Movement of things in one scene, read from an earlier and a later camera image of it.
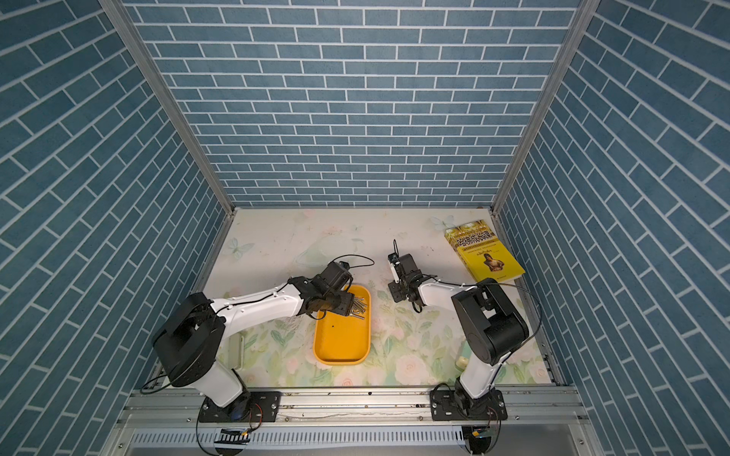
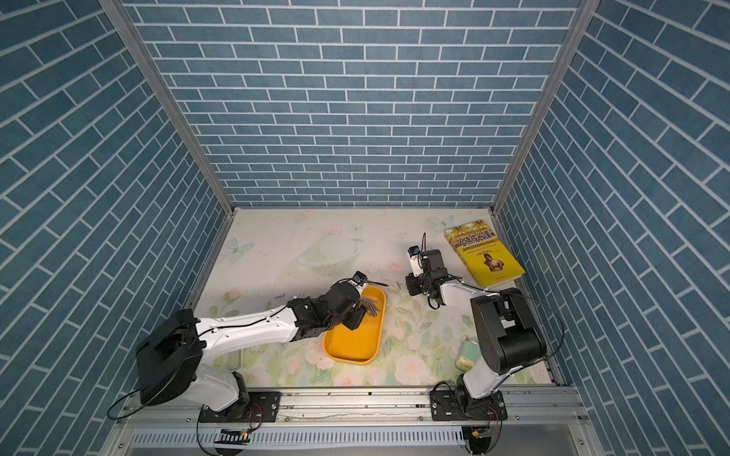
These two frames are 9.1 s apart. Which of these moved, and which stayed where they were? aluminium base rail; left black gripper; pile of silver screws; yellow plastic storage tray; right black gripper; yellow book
Moved: yellow plastic storage tray; pile of silver screws; right black gripper; left black gripper
Stayed: aluminium base rail; yellow book
